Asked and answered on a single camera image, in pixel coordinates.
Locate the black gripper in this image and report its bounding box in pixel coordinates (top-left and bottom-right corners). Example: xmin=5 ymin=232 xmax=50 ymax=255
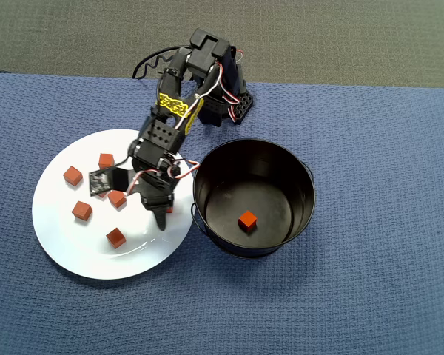
xmin=128 ymin=155 xmax=193 ymax=232

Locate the white round plate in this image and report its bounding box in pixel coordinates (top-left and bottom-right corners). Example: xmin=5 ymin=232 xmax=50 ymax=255
xmin=31 ymin=129 xmax=195 ymax=280

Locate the black metal bucket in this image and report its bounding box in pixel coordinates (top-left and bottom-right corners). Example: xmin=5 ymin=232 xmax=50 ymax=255
xmin=190 ymin=138 xmax=316 ymax=260

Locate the blue woven table cloth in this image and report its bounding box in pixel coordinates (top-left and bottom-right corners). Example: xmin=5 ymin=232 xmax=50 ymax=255
xmin=0 ymin=72 xmax=444 ymax=355

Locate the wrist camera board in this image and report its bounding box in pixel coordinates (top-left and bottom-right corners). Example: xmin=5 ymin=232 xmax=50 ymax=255
xmin=87 ymin=166 xmax=134 ymax=197

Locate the black camera cable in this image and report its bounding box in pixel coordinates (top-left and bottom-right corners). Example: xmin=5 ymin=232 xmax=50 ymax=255
xmin=132 ymin=46 xmax=193 ymax=81

